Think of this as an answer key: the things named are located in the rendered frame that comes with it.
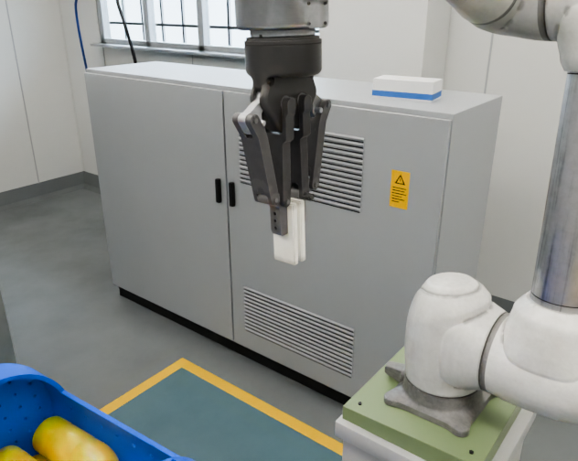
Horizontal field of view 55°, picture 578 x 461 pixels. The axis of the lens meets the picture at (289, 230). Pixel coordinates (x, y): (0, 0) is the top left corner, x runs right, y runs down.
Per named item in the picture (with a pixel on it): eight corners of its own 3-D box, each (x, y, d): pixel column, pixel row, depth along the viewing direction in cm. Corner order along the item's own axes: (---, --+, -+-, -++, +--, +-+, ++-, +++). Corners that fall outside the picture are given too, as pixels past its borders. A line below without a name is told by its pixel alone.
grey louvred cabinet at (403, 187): (174, 268, 403) (155, 60, 347) (460, 386, 281) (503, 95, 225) (111, 298, 364) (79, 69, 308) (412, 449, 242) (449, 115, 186)
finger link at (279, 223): (287, 187, 58) (268, 195, 56) (288, 233, 60) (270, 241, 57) (276, 186, 59) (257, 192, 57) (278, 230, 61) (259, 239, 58)
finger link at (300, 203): (279, 197, 61) (283, 195, 61) (281, 255, 63) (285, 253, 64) (300, 201, 59) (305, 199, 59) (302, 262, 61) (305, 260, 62)
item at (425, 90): (382, 93, 230) (384, 74, 227) (440, 98, 219) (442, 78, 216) (372, 97, 220) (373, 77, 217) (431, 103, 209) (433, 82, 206)
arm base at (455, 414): (406, 356, 131) (407, 335, 129) (500, 391, 118) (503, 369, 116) (364, 394, 118) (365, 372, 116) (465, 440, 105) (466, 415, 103)
